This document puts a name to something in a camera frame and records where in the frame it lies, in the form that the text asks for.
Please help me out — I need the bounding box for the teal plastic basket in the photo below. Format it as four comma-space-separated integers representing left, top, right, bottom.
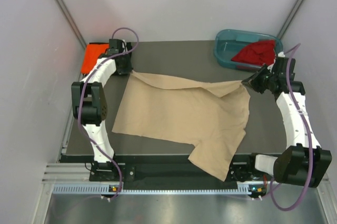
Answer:
213, 29, 283, 72

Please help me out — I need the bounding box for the grey slotted cable duct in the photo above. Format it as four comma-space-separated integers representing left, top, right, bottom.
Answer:
52, 182, 267, 198

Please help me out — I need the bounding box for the aluminium frame rail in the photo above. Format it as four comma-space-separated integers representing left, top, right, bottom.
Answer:
42, 163, 91, 183

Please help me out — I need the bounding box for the beige t shirt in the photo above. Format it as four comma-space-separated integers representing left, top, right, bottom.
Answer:
112, 72, 250, 181

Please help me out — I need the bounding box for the orange folded t shirt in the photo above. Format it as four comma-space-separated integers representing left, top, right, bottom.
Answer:
81, 43, 109, 75

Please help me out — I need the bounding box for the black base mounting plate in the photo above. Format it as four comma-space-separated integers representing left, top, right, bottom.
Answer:
60, 154, 271, 189

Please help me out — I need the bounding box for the red t shirt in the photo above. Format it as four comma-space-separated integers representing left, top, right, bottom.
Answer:
231, 40, 275, 66

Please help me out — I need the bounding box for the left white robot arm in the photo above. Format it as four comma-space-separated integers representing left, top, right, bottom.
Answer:
71, 39, 132, 180

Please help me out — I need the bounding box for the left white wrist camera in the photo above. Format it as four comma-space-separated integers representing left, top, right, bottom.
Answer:
107, 38, 132, 55

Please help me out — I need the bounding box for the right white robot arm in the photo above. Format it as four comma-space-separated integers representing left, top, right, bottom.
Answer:
242, 57, 332, 188

